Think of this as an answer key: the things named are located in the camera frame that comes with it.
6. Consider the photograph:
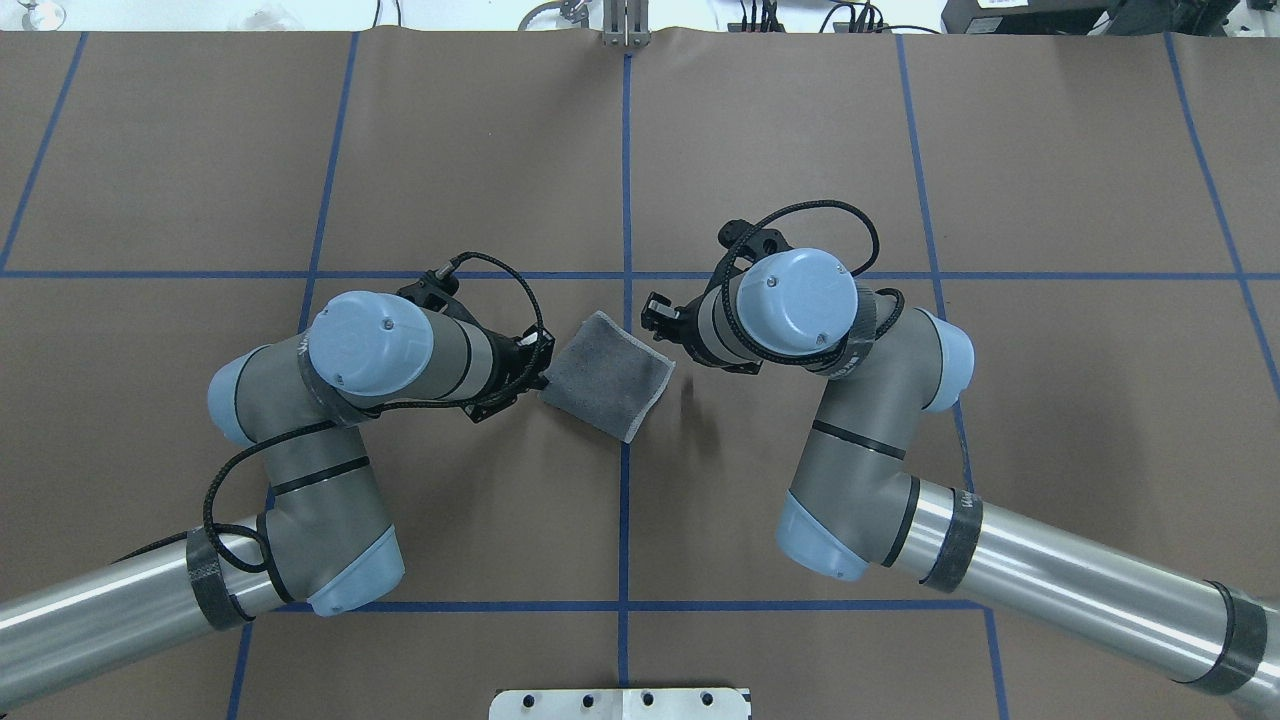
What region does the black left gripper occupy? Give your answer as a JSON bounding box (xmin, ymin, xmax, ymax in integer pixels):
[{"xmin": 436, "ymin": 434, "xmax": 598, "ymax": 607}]
[{"xmin": 490, "ymin": 331, "xmax": 556, "ymax": 406}]

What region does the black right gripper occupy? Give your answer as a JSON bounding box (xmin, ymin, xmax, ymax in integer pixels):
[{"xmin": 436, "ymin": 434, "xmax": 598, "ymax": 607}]
[{"xmin": 641, "ymin": 292, "xmax": 707, "ymax": 356}]

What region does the pink and grey towel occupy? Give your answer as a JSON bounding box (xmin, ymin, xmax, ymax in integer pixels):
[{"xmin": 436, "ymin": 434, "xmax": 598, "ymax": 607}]
[{"xmin": 539, "ymin": 310, "xmax": 676, "ymax": 445}]

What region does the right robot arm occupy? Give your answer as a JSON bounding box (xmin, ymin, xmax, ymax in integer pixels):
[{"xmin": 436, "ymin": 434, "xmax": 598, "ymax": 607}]
[{"xmin": 626, "ymin": 279, "xmax": 1279, "ymax": 719}]

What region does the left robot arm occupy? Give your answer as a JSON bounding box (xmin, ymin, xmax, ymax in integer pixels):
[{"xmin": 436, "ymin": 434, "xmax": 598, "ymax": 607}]
[{"xmin": 3, "ymin": 288, "xmax": 554, "ymax": 711}]

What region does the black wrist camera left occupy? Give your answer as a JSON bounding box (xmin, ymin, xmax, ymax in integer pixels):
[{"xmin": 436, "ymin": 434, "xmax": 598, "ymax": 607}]
[{"xmin": 396, "ymin": 263, "xmax": 479, "ymax": 325}]

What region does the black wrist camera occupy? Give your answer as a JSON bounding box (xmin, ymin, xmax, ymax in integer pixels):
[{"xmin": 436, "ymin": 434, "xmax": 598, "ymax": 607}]
[
  {"xmin": 396, "ymin": 263, "xmax": 479, "ymax": 325},
  {"xmin": 717, "ymin": 219, "xmax": 794, "ymax": 265}
]

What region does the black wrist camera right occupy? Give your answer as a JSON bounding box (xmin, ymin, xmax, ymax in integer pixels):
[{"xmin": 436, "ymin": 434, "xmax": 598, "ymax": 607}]
[{"xmin": 717, "ymin": 219, "xmax": 794, "ymax": 265}]

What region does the aluminium frame post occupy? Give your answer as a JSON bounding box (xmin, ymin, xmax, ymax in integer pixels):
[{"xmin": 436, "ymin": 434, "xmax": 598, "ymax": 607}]
[{"xmin": 602, "ymin": 0, "xmax": 652, "ymax": 49}]

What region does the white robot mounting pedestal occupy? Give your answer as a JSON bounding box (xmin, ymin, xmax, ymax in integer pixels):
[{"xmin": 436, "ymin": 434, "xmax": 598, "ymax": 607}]
[{"xmin": 488, "ymin": 687, "xmax": 754, "ymax": 719}]

